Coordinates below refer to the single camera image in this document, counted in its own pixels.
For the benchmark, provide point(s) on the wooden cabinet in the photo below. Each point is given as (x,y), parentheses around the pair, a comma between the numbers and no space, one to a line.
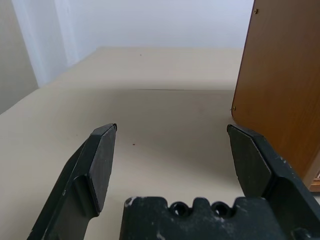
(280,62)

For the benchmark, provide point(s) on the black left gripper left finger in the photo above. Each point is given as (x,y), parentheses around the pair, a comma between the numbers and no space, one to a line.
(85,175)

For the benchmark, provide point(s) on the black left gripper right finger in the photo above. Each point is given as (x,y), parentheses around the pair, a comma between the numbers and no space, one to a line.
(262,165)

